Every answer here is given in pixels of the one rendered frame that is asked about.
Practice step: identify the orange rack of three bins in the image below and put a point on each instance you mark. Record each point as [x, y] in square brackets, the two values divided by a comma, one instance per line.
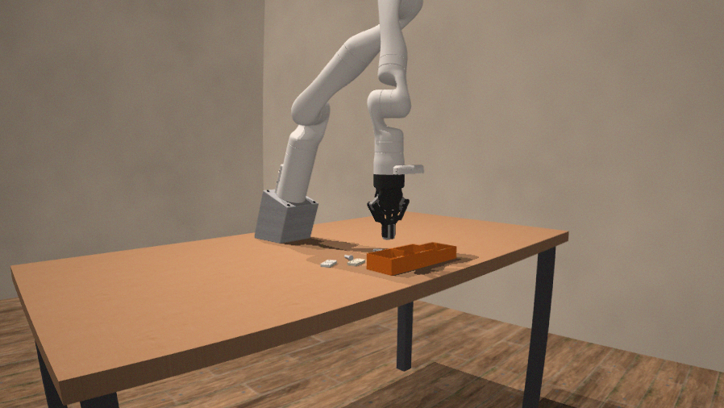
[402, 259]

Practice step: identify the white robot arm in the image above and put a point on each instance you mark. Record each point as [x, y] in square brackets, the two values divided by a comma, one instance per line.
[311, 109]

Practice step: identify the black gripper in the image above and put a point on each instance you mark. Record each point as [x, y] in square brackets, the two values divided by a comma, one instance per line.
[388, 201]

